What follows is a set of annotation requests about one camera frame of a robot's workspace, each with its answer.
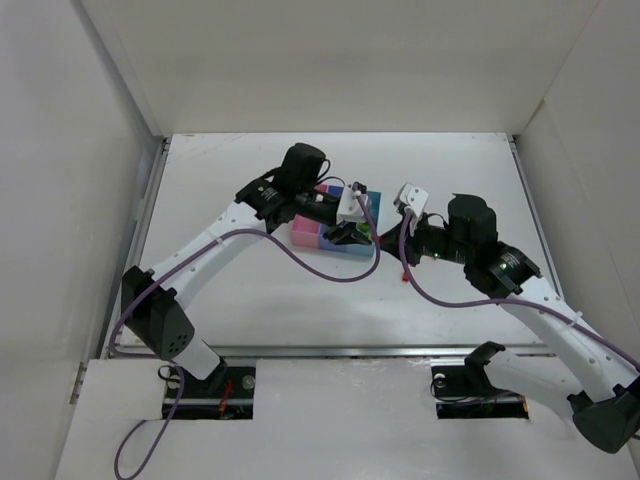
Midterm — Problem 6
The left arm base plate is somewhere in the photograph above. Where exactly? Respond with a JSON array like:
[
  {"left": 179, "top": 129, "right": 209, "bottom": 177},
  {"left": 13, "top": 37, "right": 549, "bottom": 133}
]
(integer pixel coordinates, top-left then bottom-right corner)
[{"left": 157, "top": 365, "right": 256, "bottom": 421}]

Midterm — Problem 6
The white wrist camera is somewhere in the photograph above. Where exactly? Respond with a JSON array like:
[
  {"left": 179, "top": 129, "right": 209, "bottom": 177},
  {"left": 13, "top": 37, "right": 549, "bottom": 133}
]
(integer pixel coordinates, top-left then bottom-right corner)
[
  {"left": 393, "top": 182, "right": 429, "bottom": 236},
  {"left": 336, "top": 182, "right": 371, "bottom": 224}
]

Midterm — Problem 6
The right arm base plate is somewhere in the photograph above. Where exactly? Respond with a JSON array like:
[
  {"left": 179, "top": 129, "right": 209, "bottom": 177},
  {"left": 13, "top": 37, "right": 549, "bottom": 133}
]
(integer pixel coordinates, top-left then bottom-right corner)
[{"left": 429, "top": 341, "right": 529, "bottom": 420}]

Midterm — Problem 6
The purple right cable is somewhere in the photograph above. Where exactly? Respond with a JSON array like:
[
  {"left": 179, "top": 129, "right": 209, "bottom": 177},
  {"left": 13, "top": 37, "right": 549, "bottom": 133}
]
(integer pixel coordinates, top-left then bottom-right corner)
[{"left": 399, "top": 207, "right": 640, "bottom": 371}]

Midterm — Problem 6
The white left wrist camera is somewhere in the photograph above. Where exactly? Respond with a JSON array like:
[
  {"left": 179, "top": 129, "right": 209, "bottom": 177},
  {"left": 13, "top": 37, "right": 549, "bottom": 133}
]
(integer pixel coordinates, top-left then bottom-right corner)
[{"left": 336, "top": 182, "right": 371, "bottom": 224}]

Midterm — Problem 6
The aluminium rail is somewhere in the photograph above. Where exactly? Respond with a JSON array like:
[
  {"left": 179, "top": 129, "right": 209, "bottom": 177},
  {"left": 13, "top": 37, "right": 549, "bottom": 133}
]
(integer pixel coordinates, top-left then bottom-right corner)
[{"left": 110, "top": 344, "right": 555, "bottom": 359}]

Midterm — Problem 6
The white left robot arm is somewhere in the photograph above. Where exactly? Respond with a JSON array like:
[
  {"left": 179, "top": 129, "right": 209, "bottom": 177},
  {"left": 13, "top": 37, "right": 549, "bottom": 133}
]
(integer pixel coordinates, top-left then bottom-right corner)
[{"left": 116, "top": 143, "right": 379, "bottom": 392}]

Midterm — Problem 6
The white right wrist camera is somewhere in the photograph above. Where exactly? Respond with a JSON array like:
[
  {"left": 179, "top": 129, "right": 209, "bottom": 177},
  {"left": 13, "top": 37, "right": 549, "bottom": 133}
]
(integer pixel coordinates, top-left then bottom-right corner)
[{"left": 393, "top": 182, "right": 429, "bottom": 236}]

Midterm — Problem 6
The pink bin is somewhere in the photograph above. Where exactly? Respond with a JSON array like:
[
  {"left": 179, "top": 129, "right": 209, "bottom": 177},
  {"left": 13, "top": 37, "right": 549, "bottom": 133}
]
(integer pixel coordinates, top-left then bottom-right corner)
[{"left": 290, "top": 215, "right": 325, "bottom": 250}]

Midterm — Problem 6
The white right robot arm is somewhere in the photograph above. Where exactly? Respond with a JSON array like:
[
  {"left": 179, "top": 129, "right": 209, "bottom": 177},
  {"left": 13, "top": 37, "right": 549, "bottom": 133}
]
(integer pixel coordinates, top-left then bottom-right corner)
[{"left": 381, "top": 184, "right": 639, "bottom": 454}]

